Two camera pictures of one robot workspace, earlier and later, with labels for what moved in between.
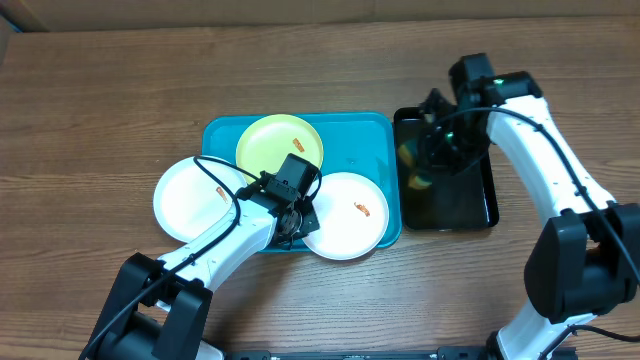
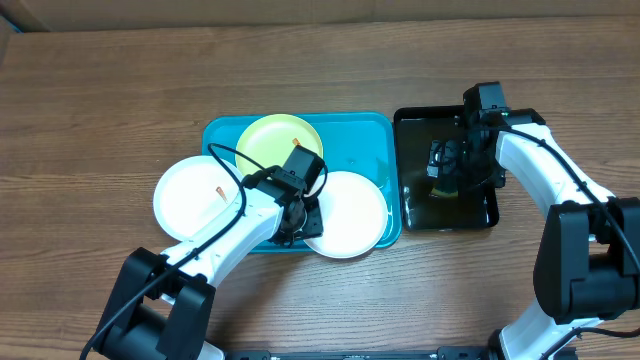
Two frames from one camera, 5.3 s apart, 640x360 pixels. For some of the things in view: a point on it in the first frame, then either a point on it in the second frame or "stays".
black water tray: x=432 y=199 stays
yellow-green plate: x=266 y=142 stays
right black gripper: x=428 y=147 → x=457 y=174
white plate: x=352 y=215 stays
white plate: x=188 y=200 stays
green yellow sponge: x=408 y=152 → x=439 y=193
